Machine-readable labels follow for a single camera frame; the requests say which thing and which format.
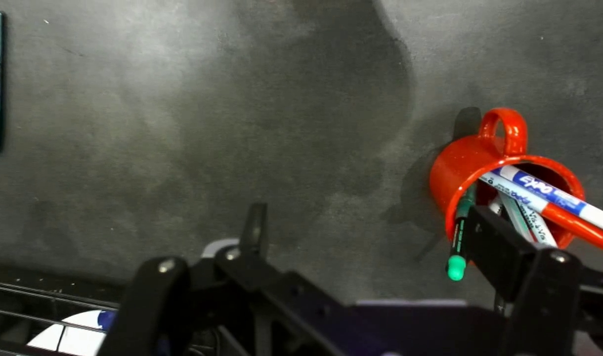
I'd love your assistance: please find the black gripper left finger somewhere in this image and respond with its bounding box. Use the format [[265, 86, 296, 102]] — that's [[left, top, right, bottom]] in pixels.
[[105, 202, 356, 356]]

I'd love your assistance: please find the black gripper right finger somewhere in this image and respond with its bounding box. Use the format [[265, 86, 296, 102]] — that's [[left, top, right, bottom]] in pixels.
[[467, 204, 585, 356]]

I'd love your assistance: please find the white marker blue label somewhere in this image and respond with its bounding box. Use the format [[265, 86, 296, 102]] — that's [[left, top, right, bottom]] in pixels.
[[496, 165, 603, 238]]

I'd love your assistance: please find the red tipped white whiteboard marker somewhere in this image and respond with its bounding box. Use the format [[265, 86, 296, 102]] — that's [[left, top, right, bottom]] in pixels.
[[478, 173, 603, 256]]

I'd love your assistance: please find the white plate blue dot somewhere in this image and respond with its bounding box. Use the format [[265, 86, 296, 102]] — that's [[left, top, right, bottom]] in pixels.
[[26, 307, 121, 356]]

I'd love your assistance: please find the red enamel mug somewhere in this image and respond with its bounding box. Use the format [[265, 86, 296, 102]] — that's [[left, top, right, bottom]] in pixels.
[[427, 106, 587, 252]]

